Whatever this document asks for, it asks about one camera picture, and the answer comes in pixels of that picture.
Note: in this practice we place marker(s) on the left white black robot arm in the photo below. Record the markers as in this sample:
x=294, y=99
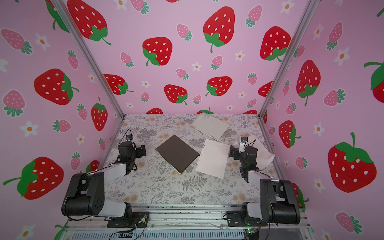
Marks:
x=86, y=192

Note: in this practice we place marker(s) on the white spiral notebook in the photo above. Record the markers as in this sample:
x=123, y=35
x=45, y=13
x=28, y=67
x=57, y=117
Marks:
x=210, y=126

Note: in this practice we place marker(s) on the torn lined paper page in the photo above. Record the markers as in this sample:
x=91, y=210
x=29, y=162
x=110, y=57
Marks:
x=263, y=158

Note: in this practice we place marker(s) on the left aluminium corner post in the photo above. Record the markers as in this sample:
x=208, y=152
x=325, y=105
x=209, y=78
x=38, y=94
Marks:
x=86, y=23

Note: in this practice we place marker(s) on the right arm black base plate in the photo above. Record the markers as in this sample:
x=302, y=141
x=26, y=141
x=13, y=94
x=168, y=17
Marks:
x=241, y=219

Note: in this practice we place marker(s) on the right aluminium corner post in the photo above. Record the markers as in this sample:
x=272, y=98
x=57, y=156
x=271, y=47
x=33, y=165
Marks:
x=302, y=26

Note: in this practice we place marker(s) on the dark brown spiral notebook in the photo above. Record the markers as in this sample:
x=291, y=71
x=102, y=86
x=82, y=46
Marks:
x=177, y=153

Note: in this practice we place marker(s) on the aluminium corner post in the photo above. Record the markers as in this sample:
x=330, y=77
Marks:
x=302, y=26
x=86, y=23

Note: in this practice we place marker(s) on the aluminium frame rail base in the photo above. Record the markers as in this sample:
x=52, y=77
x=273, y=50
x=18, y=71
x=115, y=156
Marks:
x=187, y=222

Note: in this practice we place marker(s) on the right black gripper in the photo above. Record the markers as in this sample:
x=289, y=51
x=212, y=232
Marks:
x=249, y=150

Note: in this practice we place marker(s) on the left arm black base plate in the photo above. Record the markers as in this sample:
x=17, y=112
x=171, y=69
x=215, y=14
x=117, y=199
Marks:
x=133, y=220

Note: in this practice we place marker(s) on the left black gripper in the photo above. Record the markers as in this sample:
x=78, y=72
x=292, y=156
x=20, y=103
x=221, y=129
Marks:
x=139, y=153

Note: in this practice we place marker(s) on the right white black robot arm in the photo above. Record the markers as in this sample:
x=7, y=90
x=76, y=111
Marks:
x=277, y=205

